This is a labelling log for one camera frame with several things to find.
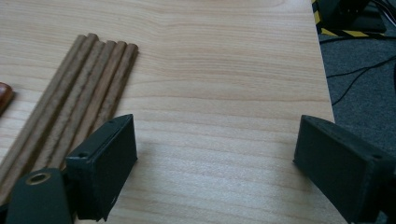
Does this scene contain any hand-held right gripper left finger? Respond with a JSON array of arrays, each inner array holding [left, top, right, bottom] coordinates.
[[64, 113, 139, 222]]

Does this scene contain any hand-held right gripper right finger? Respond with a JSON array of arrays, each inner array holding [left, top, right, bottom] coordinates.
[[292, 114, 396, 224]]

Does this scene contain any row of wooden chopsticks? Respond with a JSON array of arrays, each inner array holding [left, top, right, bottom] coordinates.
[[0, 33, 139, 206]]

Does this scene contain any reddish brown wooden spoon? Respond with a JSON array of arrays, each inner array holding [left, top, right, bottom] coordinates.
[[0, 81, 15, 117]]

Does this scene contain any black striped stand base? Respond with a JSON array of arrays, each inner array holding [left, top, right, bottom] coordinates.
[[312, 0, 389, 40]]

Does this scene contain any black floor cable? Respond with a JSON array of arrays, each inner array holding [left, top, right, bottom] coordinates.
[[331, 66, 375, 106], [326, 55, 396, 78]]

